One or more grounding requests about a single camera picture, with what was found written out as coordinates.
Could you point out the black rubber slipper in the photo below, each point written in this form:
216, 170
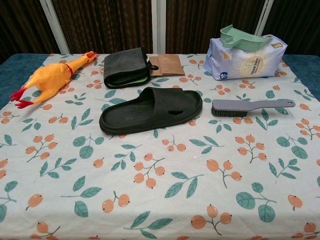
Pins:
130, 117

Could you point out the grey brush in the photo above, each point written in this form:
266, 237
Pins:
240, 103

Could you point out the brown paper envelope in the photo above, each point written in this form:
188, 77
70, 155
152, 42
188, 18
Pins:
170, 65

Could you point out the black pouch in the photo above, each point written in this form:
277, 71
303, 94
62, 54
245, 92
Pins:
125, 65

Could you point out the floral print tablecloth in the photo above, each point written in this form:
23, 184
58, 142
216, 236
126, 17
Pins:
160, 187

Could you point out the pale blue tissue pack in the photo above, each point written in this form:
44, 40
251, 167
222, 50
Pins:
245, 62

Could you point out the dark pleated partition panel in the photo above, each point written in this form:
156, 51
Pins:
105, 22
297, 22
200, 20
20, 25

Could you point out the green plastic dustpan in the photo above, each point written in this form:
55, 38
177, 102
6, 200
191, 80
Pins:
240, 41

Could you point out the yellow rubber chicken toy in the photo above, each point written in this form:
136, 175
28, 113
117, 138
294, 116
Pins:
50, 77

